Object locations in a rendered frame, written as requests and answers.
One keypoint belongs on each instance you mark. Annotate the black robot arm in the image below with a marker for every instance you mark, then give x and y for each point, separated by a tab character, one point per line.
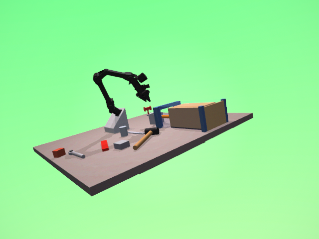
133	79

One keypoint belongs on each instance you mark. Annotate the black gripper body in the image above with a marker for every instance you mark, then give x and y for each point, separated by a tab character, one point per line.
141	91

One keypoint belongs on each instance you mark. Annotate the black mallet with wooden handle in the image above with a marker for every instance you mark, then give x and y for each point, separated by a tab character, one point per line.
148	133

